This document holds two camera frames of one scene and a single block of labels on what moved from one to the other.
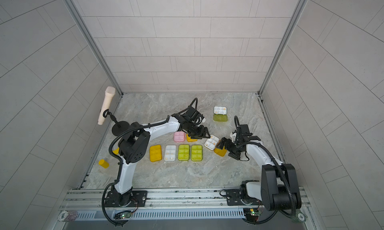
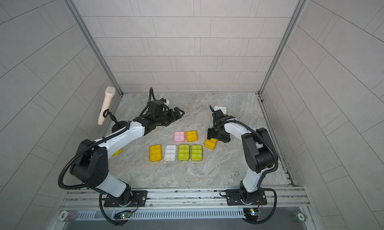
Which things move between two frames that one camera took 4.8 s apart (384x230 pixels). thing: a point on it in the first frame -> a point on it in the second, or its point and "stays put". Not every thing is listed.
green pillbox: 196,152 stays put
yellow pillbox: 221,152 -> 211,143
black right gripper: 234,155 -> 211,133
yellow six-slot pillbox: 155,153 stays put
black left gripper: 200,135 -> 172,118
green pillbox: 183,152 stays put
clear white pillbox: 170,153 stays put
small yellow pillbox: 188,138 stays put
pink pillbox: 179,136 stays put
